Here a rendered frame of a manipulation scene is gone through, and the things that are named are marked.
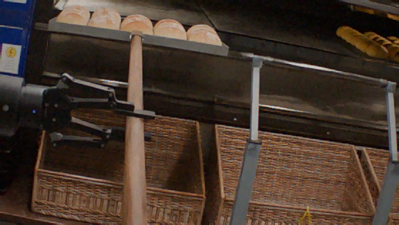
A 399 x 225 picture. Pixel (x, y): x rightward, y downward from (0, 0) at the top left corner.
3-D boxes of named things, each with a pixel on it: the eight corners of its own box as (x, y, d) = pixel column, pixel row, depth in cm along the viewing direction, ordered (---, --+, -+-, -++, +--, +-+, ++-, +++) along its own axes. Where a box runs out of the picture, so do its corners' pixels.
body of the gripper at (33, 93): (28, 76, 144) (76, 84, 145) (22, 122, 146) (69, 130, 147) (23, 85, 137) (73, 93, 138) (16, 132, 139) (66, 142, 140)
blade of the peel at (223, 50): (227, 56, 248) (229, 47, 248) (47, 29, 243) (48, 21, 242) (216, 38, 283) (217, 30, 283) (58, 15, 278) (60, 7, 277)
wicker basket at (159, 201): (40, 168, 302) (48, 97, 296) (187, 191, 309) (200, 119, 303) (28, 213, 255) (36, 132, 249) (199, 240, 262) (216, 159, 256)
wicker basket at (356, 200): (198, 194, 310) (212, 122, 304) (338, 210, 316) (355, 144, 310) (210, 242, 263) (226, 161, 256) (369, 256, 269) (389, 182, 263)
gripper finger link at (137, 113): (114, 110, 145) (115, 105, 144) (154, 115, 145) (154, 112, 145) (113, 113, 142) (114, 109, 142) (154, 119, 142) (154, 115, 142)
